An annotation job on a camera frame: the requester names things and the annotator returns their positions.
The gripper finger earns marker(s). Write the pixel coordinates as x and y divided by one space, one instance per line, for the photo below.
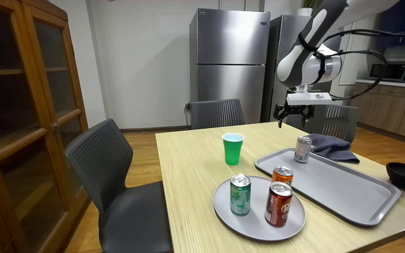
308 114
279 114

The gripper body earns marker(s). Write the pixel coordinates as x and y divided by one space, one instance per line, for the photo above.
296 109

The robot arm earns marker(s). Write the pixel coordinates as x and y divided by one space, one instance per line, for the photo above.
304 70

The grey perforated-back chair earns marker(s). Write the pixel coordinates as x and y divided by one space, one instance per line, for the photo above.
216 114
125 203
336 121

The silver soda can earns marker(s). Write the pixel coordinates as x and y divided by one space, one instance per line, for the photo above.
302 150

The grey-blue cloth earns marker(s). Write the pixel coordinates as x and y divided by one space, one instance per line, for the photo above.
332 147

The green plastic cup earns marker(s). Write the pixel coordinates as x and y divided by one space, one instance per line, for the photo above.
232 151

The orange soda can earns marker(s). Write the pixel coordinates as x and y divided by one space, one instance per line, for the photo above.
282 175

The stainless steel refrigerator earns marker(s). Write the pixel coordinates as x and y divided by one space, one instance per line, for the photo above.
285 42
229 66

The rectangular grey tray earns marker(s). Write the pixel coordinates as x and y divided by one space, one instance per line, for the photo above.
332 186

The wooden kitchen counter cabinets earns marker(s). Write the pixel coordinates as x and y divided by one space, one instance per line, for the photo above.
392 110

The green soda can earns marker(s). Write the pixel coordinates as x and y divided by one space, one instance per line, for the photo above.
240 196

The red-brown soda can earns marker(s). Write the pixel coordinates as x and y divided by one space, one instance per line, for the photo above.
278 207

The microwave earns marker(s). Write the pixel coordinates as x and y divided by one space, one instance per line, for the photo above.
396 71

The potted plant in white pot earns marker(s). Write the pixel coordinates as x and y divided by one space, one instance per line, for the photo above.
306 10

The round grey plate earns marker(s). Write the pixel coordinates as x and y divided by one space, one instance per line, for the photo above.
255 225

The wooden glass-door cabinet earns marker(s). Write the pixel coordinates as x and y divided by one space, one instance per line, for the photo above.
19 133

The wall socket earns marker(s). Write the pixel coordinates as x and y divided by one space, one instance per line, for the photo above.
187 105

